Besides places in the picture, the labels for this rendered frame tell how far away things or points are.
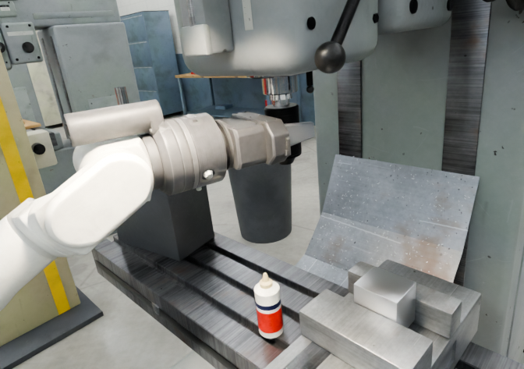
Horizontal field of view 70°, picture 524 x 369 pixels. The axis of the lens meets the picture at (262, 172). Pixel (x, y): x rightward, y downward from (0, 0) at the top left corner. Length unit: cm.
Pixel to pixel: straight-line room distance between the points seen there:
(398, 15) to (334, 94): 41
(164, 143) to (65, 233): 13
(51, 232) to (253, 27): 28
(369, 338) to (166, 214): 50
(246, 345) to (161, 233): 35
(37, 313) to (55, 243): 201
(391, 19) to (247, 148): 25
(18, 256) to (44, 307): 199
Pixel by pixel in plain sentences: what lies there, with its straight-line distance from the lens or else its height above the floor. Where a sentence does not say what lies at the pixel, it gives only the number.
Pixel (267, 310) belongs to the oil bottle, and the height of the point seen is 96.
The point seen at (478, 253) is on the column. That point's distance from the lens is 89.
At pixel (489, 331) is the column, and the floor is 72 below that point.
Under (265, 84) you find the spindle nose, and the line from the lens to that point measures 50.
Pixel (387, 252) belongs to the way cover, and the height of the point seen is 90.
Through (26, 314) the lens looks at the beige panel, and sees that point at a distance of 240.
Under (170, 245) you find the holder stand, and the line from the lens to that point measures 87.
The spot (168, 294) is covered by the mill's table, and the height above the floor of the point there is 90.
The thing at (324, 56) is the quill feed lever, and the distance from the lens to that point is 37.
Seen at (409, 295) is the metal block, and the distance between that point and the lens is 53.
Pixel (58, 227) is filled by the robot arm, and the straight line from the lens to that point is 40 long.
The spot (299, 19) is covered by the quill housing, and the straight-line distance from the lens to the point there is 39.
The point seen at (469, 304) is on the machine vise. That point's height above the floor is 97.
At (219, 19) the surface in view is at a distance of 42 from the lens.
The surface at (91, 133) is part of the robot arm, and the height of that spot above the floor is 128.
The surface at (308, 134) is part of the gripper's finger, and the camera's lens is 51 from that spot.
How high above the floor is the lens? 135
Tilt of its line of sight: 20 degrees down
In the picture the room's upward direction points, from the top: 6 degrees counter-clockwise
